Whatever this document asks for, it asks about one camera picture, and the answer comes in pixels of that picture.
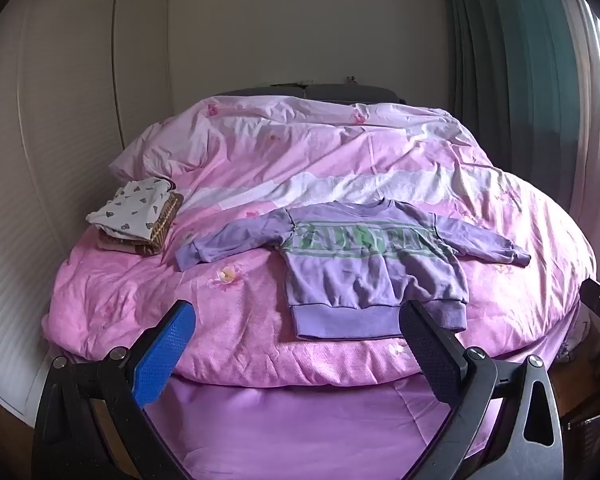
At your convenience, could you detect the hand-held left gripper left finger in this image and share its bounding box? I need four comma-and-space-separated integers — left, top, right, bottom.
32, 300, 197, 480

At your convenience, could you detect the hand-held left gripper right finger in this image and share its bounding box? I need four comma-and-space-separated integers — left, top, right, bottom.
398, 300, 565, 480

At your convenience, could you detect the purple sweatshirt with green print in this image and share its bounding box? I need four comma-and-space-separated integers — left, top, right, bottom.
174, 199, 532, 342

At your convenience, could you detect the dark woven basket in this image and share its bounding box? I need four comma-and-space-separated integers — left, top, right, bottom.
560, 400, 600, 480

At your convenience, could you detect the purple bed sheet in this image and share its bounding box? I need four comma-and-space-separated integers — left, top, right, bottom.
142, 372, 456, 480

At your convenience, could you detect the white heart-print folded garment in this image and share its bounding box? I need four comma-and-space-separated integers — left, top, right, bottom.
85, 178, 173, 239

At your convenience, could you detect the pink floral blanket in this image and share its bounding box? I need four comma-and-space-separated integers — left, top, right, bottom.
42, 95, 597, 388

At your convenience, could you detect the green curtain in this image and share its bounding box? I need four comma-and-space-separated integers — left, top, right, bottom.
440, 0, 600, 218

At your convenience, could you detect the white wardrobe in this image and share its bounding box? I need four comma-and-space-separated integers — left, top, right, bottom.
0, 0, 175, 418

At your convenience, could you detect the grey headboard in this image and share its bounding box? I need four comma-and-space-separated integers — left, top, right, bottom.
214, 82, 407, 107

